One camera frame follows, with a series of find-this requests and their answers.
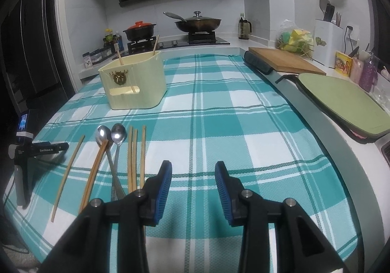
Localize yellow printed box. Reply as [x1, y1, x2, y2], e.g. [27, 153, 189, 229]
[334, 51, 353, 77]

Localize green cutting board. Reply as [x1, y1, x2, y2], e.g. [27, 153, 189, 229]
[275, 73, 389, 144]

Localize dark rolled mat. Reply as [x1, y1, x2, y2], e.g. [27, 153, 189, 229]
[244, 50, 274, 75]

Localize chopstick in holder left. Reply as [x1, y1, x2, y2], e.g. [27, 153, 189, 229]
[116, 50, 124, 65]

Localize steel spoon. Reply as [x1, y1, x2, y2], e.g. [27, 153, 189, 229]
[111, 123, 127, 200]
[95, 125, 125, 200]

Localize condiment bottles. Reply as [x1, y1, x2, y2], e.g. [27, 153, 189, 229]
[103, 29, 124, 53]

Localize chopstick across spoon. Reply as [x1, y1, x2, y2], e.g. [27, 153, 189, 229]
[79, 140, 108, 213]

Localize dark water bottle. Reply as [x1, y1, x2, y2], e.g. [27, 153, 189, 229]
[238, 13, 252, 40]

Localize black pot orange lid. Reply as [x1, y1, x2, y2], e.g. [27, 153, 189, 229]
[124, 21, 155, 42]

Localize bag of yellow sponges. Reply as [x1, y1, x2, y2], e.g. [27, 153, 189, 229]
[275, 19, 314, 58]

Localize wooden cutting board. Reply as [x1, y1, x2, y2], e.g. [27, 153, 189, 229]
[249, 47, 326, 75]

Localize cream utensil holder box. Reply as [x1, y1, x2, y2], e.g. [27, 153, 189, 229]
[98, 50, 166, 110]

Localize chopstick in holder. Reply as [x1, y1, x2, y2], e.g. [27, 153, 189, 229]
[116, 50, 124, 65]
[152, 35, 160, 56]

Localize teal plaid tablecloth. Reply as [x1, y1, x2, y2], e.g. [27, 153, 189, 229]
[3, 55, 358, 272]

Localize wooden chopstick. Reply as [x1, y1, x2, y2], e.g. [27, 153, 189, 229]
[139, 125, 147, 188]
[131, 128, 138, 191]
[50, 134, 86, 224]
[127, 125, 133, 194]

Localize spice jar rack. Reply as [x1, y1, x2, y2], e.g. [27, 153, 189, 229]
[82, 47, 114, 68]

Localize black wok with lid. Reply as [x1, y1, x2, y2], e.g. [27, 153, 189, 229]
[163, 11, 221, 33]

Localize purple bottle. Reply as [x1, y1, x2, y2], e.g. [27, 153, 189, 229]
[359, 53, 378, 93]

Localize black gas stove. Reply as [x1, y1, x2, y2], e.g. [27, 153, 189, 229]
[127, 31, 230, 55]

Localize white knife block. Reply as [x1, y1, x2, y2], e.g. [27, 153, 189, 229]
[313, 19, 343, 68]

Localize black refrigerator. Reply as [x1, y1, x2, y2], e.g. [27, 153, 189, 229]
[0, 0, 76, 115]

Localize chopstick in holder right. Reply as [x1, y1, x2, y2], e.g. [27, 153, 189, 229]
[152, 35, 160, 56]

